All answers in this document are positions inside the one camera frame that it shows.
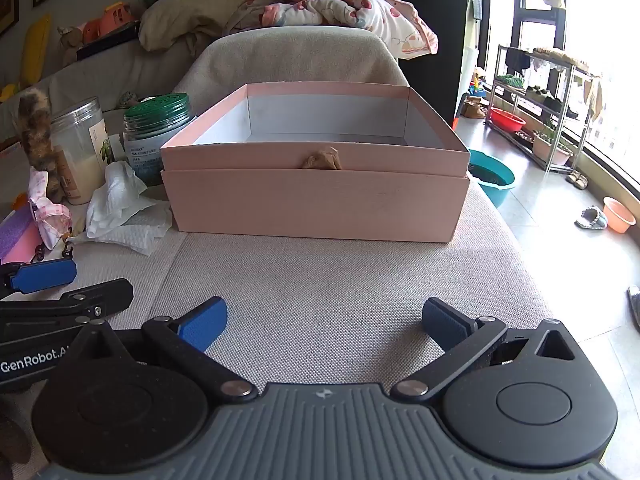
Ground small brown plush toy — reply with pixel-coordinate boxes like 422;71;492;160
56;25;87;67

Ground brown boots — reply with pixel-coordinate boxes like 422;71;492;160
461;95;489;120

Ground green-lid glass jar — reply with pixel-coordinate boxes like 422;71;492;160
122;92;197;187

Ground teal plastic basin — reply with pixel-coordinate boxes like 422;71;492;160
467;149;517;210

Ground dark flat book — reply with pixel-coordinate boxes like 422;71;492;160
75;20;142;62

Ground orange plastic bowl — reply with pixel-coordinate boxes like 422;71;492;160
602;196;637;235

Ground pink cardboard box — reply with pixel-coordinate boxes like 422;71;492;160
160;81;472;244

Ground potted plant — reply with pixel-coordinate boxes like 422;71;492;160
531;121;574;167

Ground brown fluffy plush tail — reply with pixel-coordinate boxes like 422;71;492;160
17;86;69;202

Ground beige pillow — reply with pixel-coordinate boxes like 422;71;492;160
137;0;251;57

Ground red plastic basin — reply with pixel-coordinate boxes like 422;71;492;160
487;107;527;134

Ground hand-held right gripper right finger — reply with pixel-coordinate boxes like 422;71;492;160
391;297;583;402

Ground orange toy bus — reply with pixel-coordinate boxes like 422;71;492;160
80;2;139;44

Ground floral printed blanket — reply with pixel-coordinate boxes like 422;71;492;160
222;0;440;59

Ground crumpled white tissue paper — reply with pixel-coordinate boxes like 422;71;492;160
85;161;174;257

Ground black bead string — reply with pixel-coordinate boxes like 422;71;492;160
30;239;77;264

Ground yellow plush toy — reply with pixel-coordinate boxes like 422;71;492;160
0;14;53;103

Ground pink sponge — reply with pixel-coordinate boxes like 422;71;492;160
0;225;47;267

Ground small light blue shoe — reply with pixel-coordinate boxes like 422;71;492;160
574;206;609;231

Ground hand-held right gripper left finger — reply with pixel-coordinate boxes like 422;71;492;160
65;296;259;402

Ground clear plastic jar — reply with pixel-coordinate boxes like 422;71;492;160
50;97;114;206

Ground small tan soft lump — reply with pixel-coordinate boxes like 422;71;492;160
300;145;344;171

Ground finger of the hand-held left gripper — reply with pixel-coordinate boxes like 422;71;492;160
0;279;134;319
0;259;78;302

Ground pink checked fabric bow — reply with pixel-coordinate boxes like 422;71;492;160
27;167;74;252

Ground purple sponge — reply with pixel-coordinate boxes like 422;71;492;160
0;207;41;261

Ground metal shoe rack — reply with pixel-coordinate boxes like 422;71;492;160
487;45;602;175

